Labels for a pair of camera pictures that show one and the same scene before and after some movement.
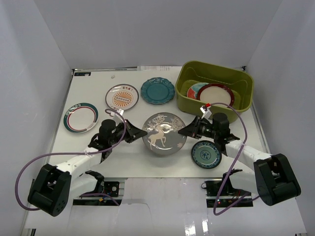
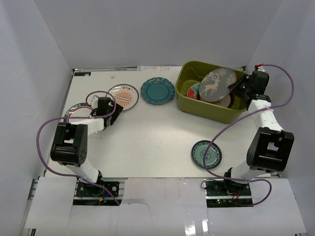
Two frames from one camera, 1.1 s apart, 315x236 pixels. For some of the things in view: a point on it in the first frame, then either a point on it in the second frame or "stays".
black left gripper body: [128, 130] -> [114, 114]
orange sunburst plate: [122, 96] stays
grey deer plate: [163, 137] -> [215, 84]
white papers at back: [159, 68] stays
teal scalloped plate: [157, 90] stays
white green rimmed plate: [80, 117] stays
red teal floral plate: [193, 91] stays
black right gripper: [193, 129] -> [234, 87]
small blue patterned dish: [206, 154] stays
